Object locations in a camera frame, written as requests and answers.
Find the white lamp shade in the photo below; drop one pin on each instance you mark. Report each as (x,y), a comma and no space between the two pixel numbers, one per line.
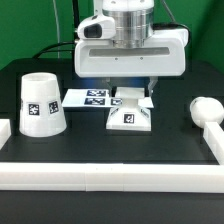
(41,113)

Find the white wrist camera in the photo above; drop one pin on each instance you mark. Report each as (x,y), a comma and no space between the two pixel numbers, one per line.
(97,27)

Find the white fence rail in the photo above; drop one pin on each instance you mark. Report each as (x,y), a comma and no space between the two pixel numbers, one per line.
(171,159)

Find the white lamp bulb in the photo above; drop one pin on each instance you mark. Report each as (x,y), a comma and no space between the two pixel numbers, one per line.
(206,109)

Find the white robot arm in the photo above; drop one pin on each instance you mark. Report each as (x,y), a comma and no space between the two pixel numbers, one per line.
(121,40)

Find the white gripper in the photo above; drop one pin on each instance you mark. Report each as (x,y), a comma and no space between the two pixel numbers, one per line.
(163,54)

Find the white marker sheet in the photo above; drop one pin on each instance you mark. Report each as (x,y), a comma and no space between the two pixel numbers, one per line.
(89,98)

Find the white lamp base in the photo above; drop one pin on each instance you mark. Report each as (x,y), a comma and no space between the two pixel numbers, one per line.
(129,115)

